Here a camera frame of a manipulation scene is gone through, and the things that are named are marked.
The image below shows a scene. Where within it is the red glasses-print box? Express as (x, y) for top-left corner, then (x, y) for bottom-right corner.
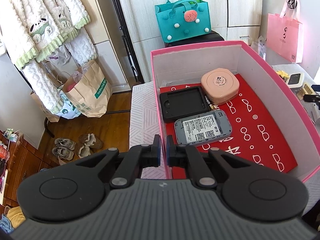
(165, 74), (298, 173)

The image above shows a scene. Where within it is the grey sneaker pair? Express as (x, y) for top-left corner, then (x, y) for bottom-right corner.
(52, 138), (76, 161)

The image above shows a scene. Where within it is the pink shopping bag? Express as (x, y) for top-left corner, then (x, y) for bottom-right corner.
(266, 0), (305, 63)

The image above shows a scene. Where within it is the black rubber case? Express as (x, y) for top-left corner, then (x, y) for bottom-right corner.
(159, 86), (210, 123)

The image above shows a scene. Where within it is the white mobile wifi device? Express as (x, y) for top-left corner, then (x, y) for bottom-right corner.
(286, 73), (305, 89)

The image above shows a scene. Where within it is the white fleece robe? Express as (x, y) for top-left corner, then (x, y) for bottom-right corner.
(1, 0), (97, 114)

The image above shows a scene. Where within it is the brown paper bag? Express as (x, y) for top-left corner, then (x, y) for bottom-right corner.
(62, 60), (112, 118)

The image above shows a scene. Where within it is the grey pocket router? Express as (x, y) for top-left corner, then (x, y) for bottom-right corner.
(174, 109), (232, 146)

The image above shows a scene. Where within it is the black suitcase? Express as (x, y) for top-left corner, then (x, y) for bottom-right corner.
(165, 30), (225, 48)

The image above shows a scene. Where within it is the pink rounded square case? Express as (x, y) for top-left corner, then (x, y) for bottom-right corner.
(201, 68), (240, 105)

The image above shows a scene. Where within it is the teal felt handbag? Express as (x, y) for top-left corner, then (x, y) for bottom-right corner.
(155, 0), (212, 43)

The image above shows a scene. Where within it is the wooden dresser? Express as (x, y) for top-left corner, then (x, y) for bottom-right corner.
(1, 132), (52, 207)

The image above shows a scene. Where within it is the beige plastic holder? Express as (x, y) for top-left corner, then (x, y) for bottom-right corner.
(297, 82), (316, 100)

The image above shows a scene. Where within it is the clear plastic bag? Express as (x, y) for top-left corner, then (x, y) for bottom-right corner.
(251, 36), (266, 60)

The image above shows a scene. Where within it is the yellow starfish hair clip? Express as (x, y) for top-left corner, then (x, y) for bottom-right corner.
(276, 70), (290, 81)

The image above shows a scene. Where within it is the pink cardboard box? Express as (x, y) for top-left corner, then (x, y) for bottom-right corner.
(151, 41), (319, 183)

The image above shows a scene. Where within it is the black clothes rack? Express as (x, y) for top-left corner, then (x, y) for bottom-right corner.
(112, 0), (145, 83)

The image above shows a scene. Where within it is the brown fuzzy slipper pair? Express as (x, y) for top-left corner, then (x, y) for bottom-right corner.
(78, 133), (103, 158)

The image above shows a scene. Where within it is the white plastic bag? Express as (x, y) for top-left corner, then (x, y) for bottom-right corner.
(56, 86), (81, 119)

